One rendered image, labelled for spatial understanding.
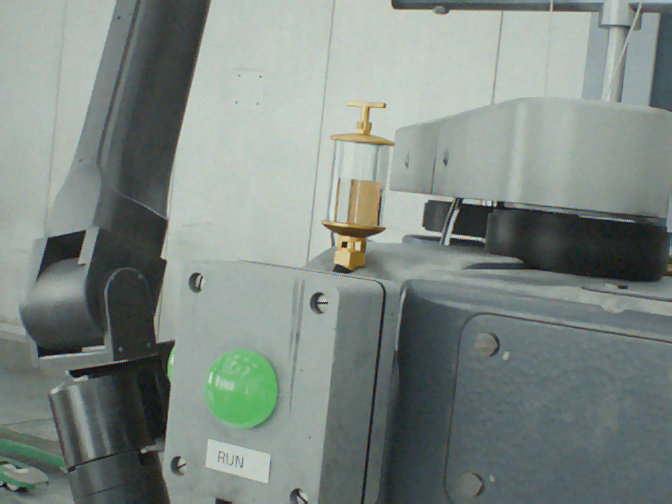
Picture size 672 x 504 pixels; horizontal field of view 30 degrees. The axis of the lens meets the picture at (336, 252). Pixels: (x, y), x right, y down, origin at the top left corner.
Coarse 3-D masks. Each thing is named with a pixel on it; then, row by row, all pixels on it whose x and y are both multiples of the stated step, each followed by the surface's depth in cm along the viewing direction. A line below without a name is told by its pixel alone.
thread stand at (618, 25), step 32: (416, 0) 88; (448, 0) 86; (480, 0) 85; (512, 0) 84; (544, 0) 83; (576, 0) 81; (608, 0) 80; (640, 0) 79; (608, 32) 81; (608, 64) 81; (608, 96) 81
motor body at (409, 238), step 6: (408, 234) 103; (414, 234) 104; (402, 240) 101; (408, 240) 99; (414, 240) 98; (420, 240) 97; (426, 240) 97; (432, 240) 96; (438, 240) 96; (450, 240) 99; (456, 240) 100; (462, 240) 101; (468, 240) 103; (474, 240) 104; (480, 240) 106
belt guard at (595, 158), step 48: (432, 144) 82; (480, 144) 67; (528, 144) 59; (576, 144) 58; (624, 144) 58; (432, 192) 81; (480, 192) 66; (528, 192) 59; (576, 192) 58; (624, 192) 58
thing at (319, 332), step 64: (192, 320) 49; (256, 320) 47; (320, 320) 46; (384, 320) 48; (192, 384) 49; (320, 384) 46; (384, 384) 49; (192, 448) 49; (256, 448) 47; (320, 448) 46
